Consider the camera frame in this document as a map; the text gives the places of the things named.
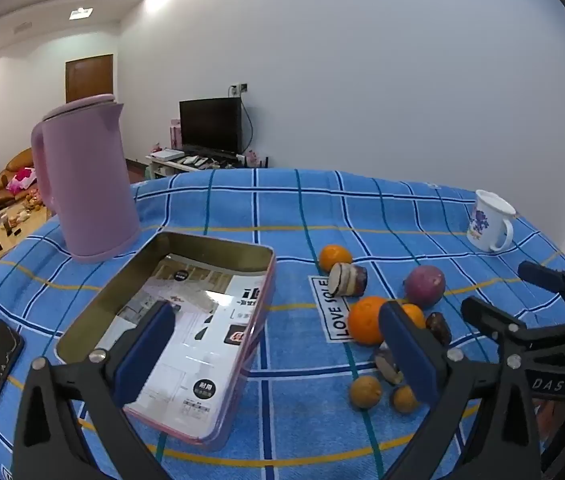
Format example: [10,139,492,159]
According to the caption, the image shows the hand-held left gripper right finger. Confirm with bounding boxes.
[379,301,546,480]

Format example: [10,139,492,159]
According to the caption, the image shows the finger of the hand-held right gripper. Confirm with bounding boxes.
[461,296,565,366]
[517,260,565,321]

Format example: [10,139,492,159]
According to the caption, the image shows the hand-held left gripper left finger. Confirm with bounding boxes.
[12,300,176,480]

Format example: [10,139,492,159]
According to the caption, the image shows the dark brown water chestnut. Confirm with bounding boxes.
[373,342,406,386]

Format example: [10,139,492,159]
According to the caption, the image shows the dark red date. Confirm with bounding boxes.
[425,312,451,346]

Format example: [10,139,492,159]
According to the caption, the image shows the small tan round fruit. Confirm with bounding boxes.
[391,385,421,415]
[350,375,383,409]

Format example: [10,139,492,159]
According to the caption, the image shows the pink metal tin box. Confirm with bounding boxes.
[55,231,277,448]

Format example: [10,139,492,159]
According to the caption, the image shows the purple round fruit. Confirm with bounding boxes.
[404,265,447,309]

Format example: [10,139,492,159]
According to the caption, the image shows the small orange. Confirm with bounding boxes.
[319,244,353,273]

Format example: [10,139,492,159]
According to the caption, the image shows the printed paper sheet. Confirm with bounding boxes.
[107,254,268,443]

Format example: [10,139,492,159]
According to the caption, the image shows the white mug with blue print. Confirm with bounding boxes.
[465,190,517,253]

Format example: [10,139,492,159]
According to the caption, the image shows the blue checked tablecloth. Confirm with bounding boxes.
[0,167,565,480]

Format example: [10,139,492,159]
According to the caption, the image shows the pink electric kettle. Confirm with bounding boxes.
[30,94,142,264]

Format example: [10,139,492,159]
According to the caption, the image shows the wooden coffee table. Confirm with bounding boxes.
[0,200,56,286]

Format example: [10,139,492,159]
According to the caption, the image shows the white television stand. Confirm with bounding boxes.
[145,149,270,181]

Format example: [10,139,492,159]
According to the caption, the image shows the orange-brown leather sofa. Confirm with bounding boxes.
[0,147,38,221]

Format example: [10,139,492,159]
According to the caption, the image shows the black television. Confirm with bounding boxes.
[179,97,242,157]

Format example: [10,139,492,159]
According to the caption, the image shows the brown wooden door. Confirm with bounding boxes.
[65,54,114,106]

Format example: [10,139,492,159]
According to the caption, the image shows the black television cable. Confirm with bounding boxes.
[241,99,254,155]

